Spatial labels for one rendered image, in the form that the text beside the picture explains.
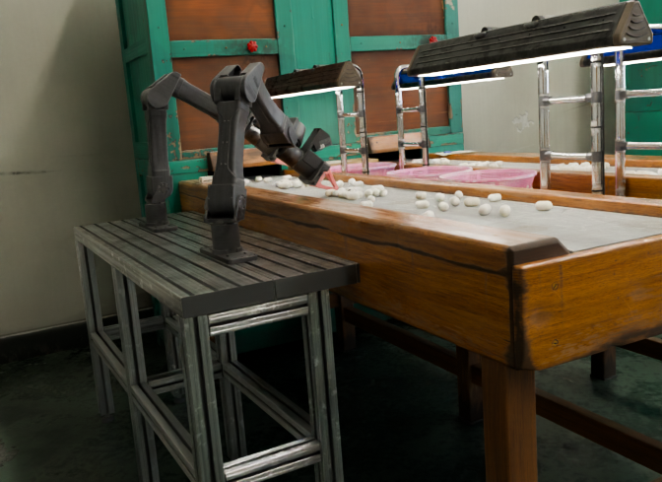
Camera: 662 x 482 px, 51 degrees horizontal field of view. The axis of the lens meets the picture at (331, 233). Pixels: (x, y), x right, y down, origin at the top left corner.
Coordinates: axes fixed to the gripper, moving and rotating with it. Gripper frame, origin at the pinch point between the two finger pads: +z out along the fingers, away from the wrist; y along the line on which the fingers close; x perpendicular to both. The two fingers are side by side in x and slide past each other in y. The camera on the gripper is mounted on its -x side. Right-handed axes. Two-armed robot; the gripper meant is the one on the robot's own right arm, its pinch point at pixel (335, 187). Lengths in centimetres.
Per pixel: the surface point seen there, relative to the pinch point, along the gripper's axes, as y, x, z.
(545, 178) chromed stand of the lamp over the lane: -57, -18, 17
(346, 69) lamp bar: 3.2, -30.1, -15.0
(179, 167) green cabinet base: 81, 11, -22
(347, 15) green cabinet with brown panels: 82, -78, 1
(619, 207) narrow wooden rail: -82, -12, 15
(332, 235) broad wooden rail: -44, 18, -15
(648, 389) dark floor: -25, -4, 123
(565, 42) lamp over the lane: -82, -27, -14
